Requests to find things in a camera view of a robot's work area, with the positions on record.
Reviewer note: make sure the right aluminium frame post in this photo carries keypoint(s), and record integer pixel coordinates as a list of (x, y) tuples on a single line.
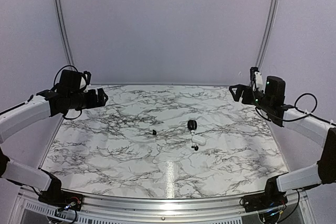
[(271, 17)]

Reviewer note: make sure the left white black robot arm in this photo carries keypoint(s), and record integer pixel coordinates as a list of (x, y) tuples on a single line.
[(70, 91)]

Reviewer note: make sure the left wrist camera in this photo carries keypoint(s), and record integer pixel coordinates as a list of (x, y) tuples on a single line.
[(85, 80)]

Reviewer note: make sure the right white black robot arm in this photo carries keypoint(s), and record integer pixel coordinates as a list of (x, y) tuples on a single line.
[(271, 102)]

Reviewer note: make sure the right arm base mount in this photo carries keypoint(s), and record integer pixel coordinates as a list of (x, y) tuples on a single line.
[(261, 201)]

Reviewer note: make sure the front aluminium rail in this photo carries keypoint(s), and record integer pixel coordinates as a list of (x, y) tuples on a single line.
[(109, 209)]

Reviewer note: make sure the white earbud charging case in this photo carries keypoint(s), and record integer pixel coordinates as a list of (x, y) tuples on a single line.
[(197, 139)]

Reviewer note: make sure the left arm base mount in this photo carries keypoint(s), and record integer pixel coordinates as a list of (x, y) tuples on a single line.
[(66, 200)]

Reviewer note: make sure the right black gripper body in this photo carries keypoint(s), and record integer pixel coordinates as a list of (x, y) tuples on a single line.
[(248, 100)]

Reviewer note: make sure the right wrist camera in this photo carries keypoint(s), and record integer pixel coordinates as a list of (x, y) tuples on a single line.
[(256, 79)]

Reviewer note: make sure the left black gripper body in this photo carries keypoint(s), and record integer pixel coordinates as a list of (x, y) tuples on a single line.
[(91, 102)]

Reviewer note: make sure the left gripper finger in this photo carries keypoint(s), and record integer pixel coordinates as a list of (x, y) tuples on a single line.
[(100, 92), (102, 99)]

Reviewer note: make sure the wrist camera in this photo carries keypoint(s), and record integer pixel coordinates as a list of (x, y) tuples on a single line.
[(85, 80), (256, 79)]

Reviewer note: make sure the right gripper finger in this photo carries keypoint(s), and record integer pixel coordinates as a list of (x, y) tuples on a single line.
[(236, 94), (238, 88)]

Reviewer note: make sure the black earbud charging case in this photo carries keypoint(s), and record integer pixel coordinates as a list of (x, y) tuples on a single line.
[(192, 125)]

